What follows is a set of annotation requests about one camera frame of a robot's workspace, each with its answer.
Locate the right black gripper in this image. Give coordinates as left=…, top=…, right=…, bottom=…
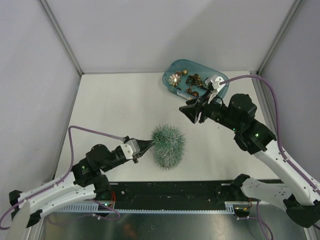
left=179, top=88, right=242, bottom=132

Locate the small frosted christmas tree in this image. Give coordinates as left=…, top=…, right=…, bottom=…
left=151, top=124, right=186, bottom=170

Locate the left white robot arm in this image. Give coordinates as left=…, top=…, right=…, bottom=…
left=9, top=138, right=155, bottom=227

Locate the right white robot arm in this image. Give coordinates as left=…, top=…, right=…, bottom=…
left=179, top=93, right=320, bottom=228

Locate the brown bauble near label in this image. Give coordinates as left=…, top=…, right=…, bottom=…
left=191, top=91, right=199, bottom=98

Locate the small frosted pine cone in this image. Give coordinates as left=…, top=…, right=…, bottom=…
left=186, top=87, right=192, bottom=94

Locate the teal plastic bin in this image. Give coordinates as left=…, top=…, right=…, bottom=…
left=162, top=59, right=228, bottom=100

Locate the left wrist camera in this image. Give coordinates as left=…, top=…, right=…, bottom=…
left=120, top=139, right=141, bottom=160

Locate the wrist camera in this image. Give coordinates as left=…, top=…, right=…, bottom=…
left=120, top=139, right=141, bottom=160
left=204, top=74, right=225, bottom=103

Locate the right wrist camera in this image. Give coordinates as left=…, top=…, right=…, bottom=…
left=204, top=74, right=225, bottom=103

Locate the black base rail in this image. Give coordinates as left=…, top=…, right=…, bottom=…
left=110, top=180, right=257, bottom=212

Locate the grey cable duct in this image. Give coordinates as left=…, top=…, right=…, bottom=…
left=52, top=201, right=251, bottom=216

